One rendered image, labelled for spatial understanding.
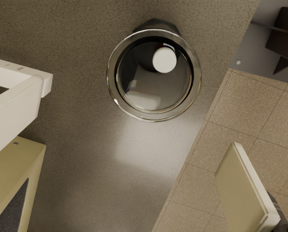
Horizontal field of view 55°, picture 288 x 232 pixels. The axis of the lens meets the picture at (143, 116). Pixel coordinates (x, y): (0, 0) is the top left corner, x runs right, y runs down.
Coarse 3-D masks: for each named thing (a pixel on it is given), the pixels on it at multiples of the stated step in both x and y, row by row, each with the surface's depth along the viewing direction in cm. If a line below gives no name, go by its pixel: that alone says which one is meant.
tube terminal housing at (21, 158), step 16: (16, 144) 58; (32, 144) 60; (0, 160) 53; (16, 160) 54; (32, 160) 56; (0, 176) 49; (16, 176) 51; (32, 176) 59; (0, 192) 46; (16, 192) 51; (32, 192) 64; (0, 208) 45
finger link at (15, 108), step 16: (32, 80) 17; (0, 96) 14; (16, 96) 15; (32, 96) 17; (0, 112) 13; (16, 112) 15; (32, 112) 18; (0, 128) 14; (16, 128) 16; (0, 144) 14
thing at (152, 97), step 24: (168, 24) 48; (120, 48) 30; (192, 48) 30; (120, 72) 34; (144, 72) 49; (168, 72) 48; (192, 72) 31; (120, 96) 32; (144, 96) 38; (168, 96) 37; (192, 96) 32; (144, 120) 33; (168, 120) 33
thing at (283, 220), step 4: (268, 192) 16; (272, 196) 15; (272, 200) 15; (276, 204) 15; (276, 208) 14; (280, 212) 14; (280, 216) 14; (284, 216) 14; (280, 220) 14; (284, 220) 14; (280, 224) 13; (276, 228) 13
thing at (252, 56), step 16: (272, 0) 131; (256, 16) 135; (272, 16) 134; (256, 32) 137; (272, 32) 135; (240, 48) 141; (256, 48) 140; (272, 48) 131; (240, 64) 144; (256, 64) 144; (272, 64) 143
